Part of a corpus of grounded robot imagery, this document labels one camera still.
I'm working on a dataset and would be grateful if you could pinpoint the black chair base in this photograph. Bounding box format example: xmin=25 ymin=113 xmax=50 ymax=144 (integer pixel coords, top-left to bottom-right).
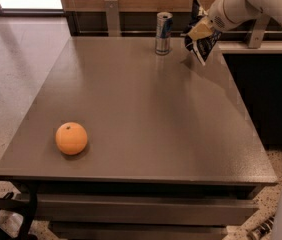
xmin=0 ymin=183 xmax=38 ymax=240

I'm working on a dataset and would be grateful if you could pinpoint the redbull can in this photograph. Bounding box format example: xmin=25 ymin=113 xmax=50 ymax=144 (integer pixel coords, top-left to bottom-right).
xmin=155 ymin=12 xmax=173 ymax=55

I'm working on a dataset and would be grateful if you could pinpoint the metal bracket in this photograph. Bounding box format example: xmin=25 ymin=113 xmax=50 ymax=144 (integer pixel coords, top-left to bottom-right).
xmin=105 ymin=0 xmax=121 ymax=37
xmin=247 ymin=14 xmax=270 ymax=49

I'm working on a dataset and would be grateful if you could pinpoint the striped tube on floor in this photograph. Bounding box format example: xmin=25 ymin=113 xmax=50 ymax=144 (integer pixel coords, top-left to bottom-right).
xmin=247 ymin=216 xmax=274 ymax=240

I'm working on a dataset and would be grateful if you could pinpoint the blue chip bag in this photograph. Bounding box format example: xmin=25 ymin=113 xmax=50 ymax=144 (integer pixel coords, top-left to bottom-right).
xmin=183 ymin=0 xmax=221 ymax=65

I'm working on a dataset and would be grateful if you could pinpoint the left metal bracket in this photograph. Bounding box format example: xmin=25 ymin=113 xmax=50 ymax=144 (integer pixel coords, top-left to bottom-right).
xmin=105 ymin=0 xmax=121 ymax=37

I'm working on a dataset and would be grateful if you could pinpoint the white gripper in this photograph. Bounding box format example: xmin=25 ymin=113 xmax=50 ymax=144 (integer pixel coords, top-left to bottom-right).
xmin=185 ymin=0 xmax=236 ymax=41

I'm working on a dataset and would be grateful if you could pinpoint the orange fruit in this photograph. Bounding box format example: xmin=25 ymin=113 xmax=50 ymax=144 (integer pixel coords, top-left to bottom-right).
xmin=55 ymin=122 xmax=88 ymax=155

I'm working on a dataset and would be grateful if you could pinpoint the grey table drawer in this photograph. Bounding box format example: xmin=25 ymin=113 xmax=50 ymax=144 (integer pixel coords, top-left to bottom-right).
xmin=35 ymin=194 xmax=257 ymax=226

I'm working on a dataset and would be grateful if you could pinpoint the right metal bracket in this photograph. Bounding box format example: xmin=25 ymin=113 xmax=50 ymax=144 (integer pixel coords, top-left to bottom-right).
xmin=247 ymin=14 xmax=270 ymax=49

